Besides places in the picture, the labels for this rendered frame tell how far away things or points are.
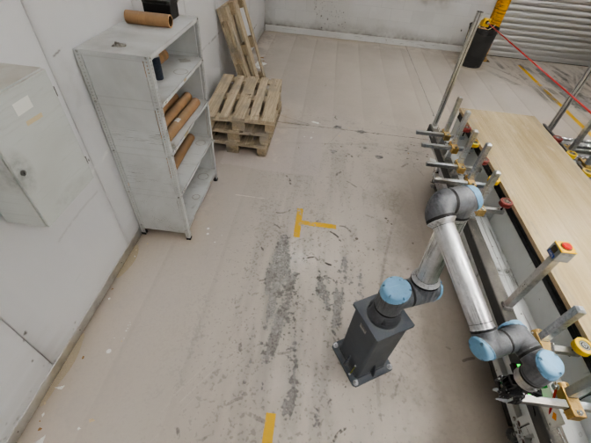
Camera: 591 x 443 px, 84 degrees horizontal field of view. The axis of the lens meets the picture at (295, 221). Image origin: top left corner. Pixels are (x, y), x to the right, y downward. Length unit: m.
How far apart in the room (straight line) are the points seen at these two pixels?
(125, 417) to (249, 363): 0.77
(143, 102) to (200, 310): 1.49
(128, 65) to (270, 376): 2.10
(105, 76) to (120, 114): 0.25
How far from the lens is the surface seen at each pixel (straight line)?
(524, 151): 3.33
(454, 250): 1.42
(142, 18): 2.77
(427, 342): 2.76
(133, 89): 2.37
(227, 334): 2.54
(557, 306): 2.28
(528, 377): 1.54
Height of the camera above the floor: 2.27
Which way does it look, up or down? 45 degrees down
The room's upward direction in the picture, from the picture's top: 6 degrees clockwise
